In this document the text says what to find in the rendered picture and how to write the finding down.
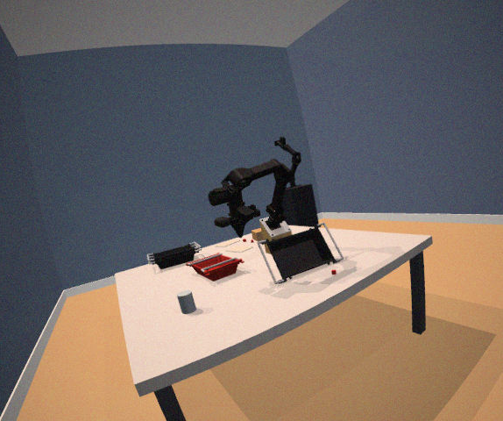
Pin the red plastic tray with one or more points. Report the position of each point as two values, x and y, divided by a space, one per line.
219 272

